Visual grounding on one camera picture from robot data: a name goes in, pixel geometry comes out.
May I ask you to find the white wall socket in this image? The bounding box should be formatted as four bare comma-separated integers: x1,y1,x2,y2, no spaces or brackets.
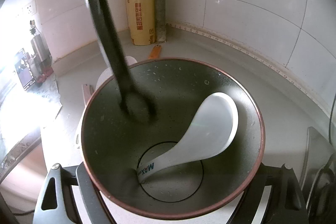
22,0,37,16

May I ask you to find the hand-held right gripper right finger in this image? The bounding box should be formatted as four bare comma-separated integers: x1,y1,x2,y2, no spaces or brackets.
228,163,307,224

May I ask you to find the white printed soup spoon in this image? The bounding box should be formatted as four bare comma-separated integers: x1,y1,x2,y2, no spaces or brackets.
136,92,239,184

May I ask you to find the smartphone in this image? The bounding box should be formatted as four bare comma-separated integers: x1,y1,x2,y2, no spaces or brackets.
14,48,37,90

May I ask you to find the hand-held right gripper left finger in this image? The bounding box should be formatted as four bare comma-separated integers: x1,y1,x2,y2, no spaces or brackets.
33,163,111,224

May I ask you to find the white dotted rice paddle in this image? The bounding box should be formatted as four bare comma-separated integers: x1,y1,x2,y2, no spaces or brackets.
96,67,116,90

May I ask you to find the black ladle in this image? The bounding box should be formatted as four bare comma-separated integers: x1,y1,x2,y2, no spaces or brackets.
77,0,158,122

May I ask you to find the red cylindrical container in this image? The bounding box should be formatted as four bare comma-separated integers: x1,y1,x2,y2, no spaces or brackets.
80,58,265,216

